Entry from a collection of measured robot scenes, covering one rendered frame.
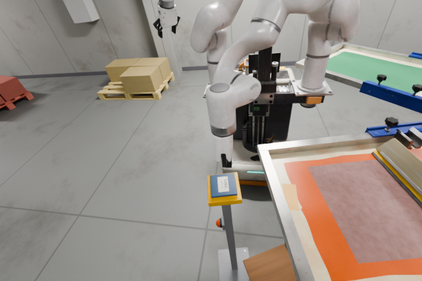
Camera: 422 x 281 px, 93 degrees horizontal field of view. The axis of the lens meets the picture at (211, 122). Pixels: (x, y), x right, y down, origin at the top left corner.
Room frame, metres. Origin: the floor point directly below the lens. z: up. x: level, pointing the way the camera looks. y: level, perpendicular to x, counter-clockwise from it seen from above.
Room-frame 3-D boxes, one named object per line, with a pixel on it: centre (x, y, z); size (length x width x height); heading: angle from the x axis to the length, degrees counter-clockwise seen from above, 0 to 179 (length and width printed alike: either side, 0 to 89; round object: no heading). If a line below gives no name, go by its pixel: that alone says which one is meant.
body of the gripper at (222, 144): (0.45, -0.03, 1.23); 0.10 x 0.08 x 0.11; 166
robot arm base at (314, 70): (0.83, -0.50, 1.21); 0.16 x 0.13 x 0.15; 166
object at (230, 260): (0.47, -0.01, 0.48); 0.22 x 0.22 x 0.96; 87
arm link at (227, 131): (0.46, -0.04, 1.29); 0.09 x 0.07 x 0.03; 166
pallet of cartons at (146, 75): (3.45, 1.22, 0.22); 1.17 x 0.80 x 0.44; 76
